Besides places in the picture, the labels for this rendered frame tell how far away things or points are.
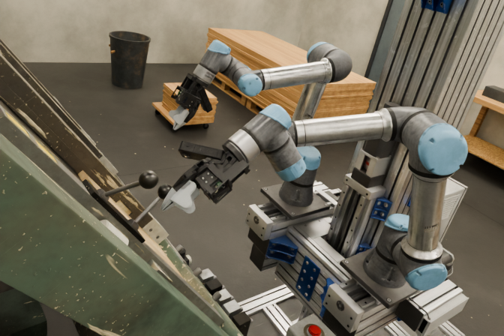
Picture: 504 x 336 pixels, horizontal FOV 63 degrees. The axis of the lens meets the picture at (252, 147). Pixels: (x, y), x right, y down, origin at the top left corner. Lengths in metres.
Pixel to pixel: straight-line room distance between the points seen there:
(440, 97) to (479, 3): 0.30
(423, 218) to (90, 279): 0.91
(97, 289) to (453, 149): 0.85
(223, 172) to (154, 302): 0.35
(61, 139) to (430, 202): 1.02
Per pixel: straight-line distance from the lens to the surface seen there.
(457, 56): 1.48
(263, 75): 1.46
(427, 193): 1.19
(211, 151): 0.96
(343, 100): 5.02
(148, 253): 1.01
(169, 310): 0.75
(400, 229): 1.42
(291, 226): 1.79
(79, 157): 1.30
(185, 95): 1.49
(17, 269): 0.56
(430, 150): 1.09
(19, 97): 1.19
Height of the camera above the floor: 1.97
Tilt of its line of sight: 25 degrees down
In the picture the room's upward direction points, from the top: 12 degrees clockwise
